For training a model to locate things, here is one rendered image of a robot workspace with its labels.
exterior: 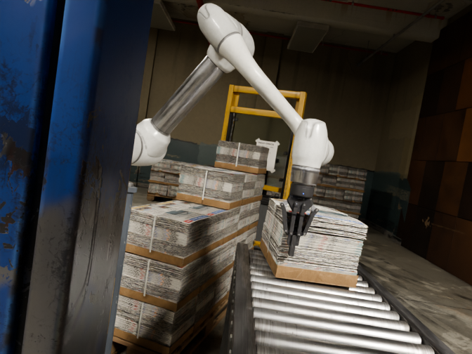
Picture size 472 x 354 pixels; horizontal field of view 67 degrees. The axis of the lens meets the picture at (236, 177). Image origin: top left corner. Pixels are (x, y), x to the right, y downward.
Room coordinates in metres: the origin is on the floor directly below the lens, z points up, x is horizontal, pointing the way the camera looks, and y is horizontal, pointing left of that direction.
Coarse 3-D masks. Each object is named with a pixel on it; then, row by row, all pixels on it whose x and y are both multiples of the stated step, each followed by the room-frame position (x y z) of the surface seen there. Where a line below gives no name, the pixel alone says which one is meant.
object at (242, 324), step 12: (240, 252) 1.44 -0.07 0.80; (240, 264) 1.28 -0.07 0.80; (240, 276) 1.15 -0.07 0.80; (240, 288) 1.05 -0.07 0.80; (240, 300) 0.96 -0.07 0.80; (240, 312) 0.88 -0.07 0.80; (252, 312) 0.89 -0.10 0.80; (240, 324) 0.82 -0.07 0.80; (252, 324) 0.83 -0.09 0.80; (228, 336) 0.96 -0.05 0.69; (240, 336) 0.76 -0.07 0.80; (252, 336) 0.77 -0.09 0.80; (228, 348) 0.85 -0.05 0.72; (240, 348) 0.71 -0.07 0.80; (252, 348) 0.72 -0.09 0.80
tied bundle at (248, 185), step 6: (216, 168) 2.82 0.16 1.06; (246, 174) 2.60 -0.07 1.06; (252, 174) 2.74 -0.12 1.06; (246, 180) 2.55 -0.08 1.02; (252, 180) 2.71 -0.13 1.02; (246, 186) 2.59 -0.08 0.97; (252, 186) 2.75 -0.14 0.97; (246, 192) 2.59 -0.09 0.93; (252, 192) 2.76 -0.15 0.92; (246, 198) 2.63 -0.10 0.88
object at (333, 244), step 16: (288, 208) 1.26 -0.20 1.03; (288, 224) 1.18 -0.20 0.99; (304, 224) 1.18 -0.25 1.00; (320, 224) 1.19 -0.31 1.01; (336, 224) 1.19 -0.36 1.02; (352, 224) 1.19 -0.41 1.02; (272, 240) 1.32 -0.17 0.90; (304, 240) 1.19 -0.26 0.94; (320, 240) 1.19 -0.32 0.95; (336, 240) 1.20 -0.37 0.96; (352, 240) 1.21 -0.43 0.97; (272, 256) 1.29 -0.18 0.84; (288, 256) 1.18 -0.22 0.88; (304, 256) 1.19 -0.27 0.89; (320, 256) 1.19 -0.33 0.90; (336, 256) 1.20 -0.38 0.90; (352, 256) 1.20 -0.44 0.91; (336, 272) 1.20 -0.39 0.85; (352, 272) 1.20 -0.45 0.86
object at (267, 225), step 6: (270, 198) 1.51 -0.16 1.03; (270, 204) 1.49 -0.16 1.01; (270, 210) 1.47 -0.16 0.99; (324, 210) 1.41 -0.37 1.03; (336, 210) 1.48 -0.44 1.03; (270, 216) 1.44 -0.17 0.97; (270, 222) 1.42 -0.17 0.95; (264, 228) 1.51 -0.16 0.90; (264, 234) 1.48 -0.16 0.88; (264, 240) 1.48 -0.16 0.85
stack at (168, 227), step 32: (160, 224) 1.76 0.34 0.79; (192, 224) 1.75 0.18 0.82; (224, 224) 2.25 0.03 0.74; (128, 256) 1.81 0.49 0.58; (224, 256) 2.32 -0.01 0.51; (128, 288) 1.80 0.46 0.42; (160, 288) 1.74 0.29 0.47; (192, 288) 1.88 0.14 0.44; (224, 288) 2.46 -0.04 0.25; (128, 320) 1.80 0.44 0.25; (160, 320) 1.74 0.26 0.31; (192, 320) 1.96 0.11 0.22; (128, 352) 1.78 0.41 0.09
